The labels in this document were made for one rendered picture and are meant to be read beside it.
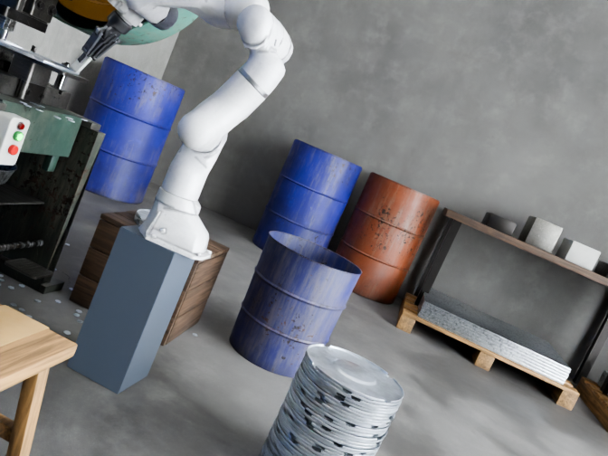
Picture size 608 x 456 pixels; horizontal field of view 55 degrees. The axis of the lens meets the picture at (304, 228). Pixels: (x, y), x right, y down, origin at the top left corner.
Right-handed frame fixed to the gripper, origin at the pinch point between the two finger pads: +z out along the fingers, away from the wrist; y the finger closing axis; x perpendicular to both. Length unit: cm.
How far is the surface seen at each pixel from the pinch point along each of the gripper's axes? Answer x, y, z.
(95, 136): -15.8, 11.3, 16.4
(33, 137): -12.3, -11.9, 24.1
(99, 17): 19.7, 23.7, -9.7
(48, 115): -9.0, -8.6, 16.8
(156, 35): 3.7, 31.3, -19.8
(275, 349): -115, 39, 27
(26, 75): 1.4, -14.6, 11.5
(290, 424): -127, -32, 11
